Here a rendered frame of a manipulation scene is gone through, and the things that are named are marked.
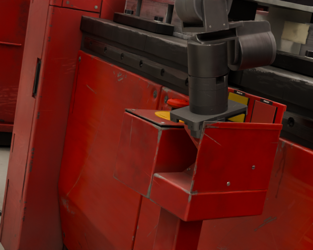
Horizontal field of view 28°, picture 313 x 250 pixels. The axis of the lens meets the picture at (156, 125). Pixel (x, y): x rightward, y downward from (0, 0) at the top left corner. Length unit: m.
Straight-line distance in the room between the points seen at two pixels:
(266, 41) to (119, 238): 0.88
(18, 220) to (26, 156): 0.23
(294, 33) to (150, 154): 0.47
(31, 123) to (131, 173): 1.10
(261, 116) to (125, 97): 0.72
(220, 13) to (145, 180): 0.29
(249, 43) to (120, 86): 0.83
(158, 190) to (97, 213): 0.86
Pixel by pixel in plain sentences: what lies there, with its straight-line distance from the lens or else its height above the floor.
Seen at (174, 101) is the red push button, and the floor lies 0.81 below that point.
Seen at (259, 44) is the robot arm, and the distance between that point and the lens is 0.91.
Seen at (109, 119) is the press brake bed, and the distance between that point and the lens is 1.74.
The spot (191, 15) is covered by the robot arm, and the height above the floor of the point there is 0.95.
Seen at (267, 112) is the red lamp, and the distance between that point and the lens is 0.99.
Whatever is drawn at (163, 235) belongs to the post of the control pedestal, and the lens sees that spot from 1.03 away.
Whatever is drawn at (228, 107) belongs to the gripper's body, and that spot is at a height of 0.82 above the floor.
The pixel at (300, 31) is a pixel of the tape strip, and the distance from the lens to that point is 1.28.
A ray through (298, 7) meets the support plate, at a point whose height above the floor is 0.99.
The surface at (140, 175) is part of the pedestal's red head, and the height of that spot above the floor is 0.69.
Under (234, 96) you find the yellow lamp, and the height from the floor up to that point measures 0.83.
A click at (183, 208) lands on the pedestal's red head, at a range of 0.90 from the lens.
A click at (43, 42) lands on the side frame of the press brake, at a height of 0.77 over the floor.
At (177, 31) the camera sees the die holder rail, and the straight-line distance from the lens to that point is 1.70.
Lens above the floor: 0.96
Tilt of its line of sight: 11 degrees down
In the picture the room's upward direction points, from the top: 10 degrees clockwise
